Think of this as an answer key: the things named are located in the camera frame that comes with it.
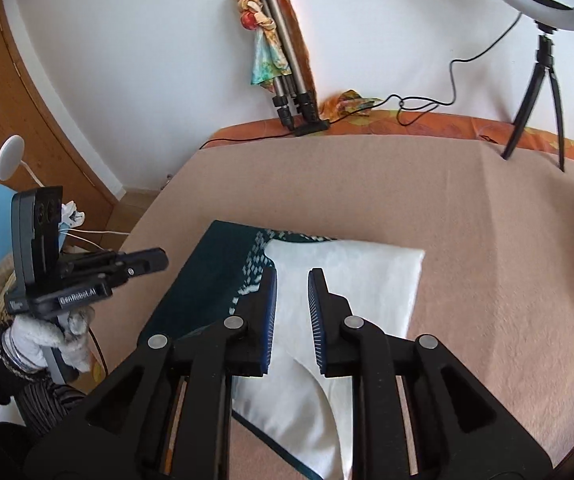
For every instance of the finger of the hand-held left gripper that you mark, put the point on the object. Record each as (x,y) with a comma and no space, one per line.
(137,261)

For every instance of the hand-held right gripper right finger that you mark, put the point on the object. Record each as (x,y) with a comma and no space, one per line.
(315,320)

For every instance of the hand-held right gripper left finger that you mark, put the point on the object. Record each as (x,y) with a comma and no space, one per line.
(268,310)

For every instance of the teal and cream printed t-shirt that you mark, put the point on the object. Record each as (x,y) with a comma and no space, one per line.
(357,280)

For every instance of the person's left hand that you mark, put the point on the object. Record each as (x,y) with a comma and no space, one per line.
(32,335)

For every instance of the white round lamp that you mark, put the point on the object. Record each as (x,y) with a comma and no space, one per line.
(9,155)

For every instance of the wooden door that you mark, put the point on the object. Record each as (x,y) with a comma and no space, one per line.
(17,110)

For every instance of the beige blanket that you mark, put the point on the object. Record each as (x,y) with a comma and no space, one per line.
(467,260)

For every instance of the dark striped cloth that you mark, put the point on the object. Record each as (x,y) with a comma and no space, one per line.
(47,405)

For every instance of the crumpled orange cloth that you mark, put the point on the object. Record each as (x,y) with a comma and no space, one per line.
(347,102)

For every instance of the colourful scarf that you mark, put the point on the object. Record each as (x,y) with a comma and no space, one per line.
(267,60)

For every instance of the folded silver tripod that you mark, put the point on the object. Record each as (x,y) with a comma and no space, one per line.
(287,50)

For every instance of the black mini tripod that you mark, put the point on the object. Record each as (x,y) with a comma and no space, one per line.
(542,65)

